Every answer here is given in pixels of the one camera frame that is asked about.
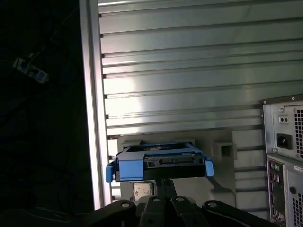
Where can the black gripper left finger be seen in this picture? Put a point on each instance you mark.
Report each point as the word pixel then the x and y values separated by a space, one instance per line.
pixel 151 212

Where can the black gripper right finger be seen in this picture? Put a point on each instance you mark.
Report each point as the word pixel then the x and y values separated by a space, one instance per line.
pixel 182 212

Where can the hard disk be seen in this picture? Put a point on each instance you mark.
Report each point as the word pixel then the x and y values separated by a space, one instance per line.
pixel 131 169

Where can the silver CPU chip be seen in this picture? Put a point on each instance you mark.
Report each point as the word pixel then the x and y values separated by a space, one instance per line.
pixel 141 190

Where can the grey parts rack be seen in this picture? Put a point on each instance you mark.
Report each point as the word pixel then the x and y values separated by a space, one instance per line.
pixel 222 172

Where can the black open PC case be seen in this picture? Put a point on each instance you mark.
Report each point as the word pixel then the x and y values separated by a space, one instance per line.
pixel 268 132

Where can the grey power supply unit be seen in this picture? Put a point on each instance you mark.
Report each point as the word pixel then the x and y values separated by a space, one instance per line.
pixel 285 130

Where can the white power strip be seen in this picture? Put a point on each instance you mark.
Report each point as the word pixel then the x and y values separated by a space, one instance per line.
pixel 30 69

